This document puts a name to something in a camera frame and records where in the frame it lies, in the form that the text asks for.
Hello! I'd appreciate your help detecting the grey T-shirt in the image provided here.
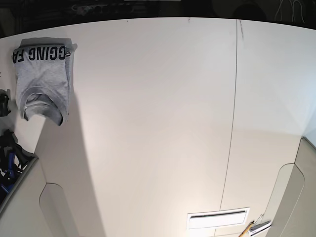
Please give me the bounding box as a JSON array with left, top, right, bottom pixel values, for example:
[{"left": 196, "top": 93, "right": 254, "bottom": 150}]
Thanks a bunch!
[{"left": 12, "top": 37, "right": 77, "bottom": 126}]

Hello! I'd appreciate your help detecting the black power strip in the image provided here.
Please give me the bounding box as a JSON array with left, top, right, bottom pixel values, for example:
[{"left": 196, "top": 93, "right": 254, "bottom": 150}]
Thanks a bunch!
[{"left": 71, "top": 4, "right": 133, "bottom": 16}]

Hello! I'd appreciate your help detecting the black and blue tool pile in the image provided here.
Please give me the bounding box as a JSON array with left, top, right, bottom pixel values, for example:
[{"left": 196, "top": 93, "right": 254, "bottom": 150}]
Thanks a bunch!
[{"left": 0, "top": 129, "right": 36, "bottom": 202}]

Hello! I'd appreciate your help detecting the black device at table edge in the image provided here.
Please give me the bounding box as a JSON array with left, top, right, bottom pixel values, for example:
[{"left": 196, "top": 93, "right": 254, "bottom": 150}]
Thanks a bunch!
[{"left": 0, "top": 89, "right": 11, "bottom": 117}]

